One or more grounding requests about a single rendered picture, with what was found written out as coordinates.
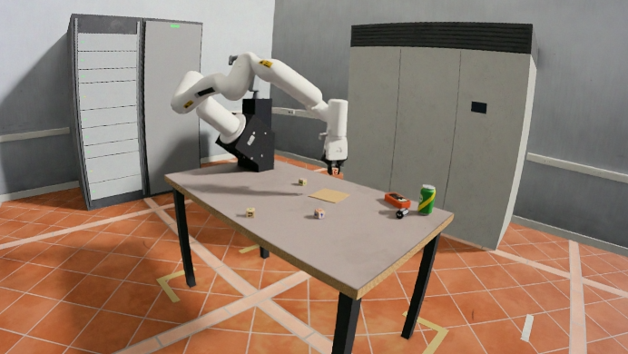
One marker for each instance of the orange digital multimeter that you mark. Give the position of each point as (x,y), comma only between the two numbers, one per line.
(397,200)

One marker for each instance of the green soda can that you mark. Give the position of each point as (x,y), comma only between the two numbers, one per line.
(426,199)

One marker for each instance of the tan square mat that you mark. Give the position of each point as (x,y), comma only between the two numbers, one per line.
(329,195)

